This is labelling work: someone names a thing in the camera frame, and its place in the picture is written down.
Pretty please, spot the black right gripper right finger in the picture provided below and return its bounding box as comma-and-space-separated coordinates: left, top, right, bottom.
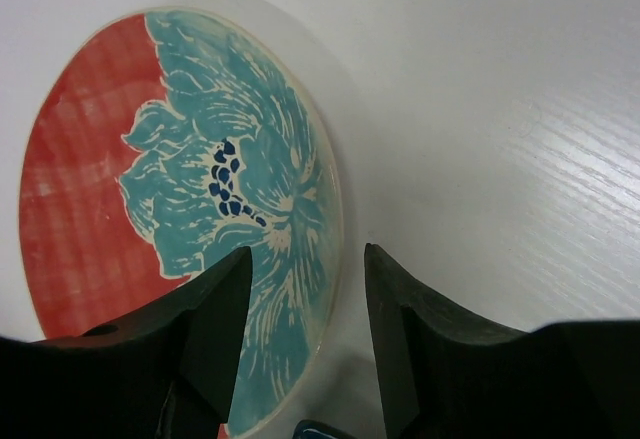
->
364, 244, 639, 438

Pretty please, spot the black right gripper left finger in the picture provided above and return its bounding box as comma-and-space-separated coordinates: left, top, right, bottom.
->
1, 246, 251, 438

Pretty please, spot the red and teal floral plate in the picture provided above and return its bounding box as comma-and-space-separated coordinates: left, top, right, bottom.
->
19, 7, 343, 438

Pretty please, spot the dark blue leaf-shaped dish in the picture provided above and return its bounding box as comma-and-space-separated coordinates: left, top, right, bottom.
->
292, 420, 353, 439

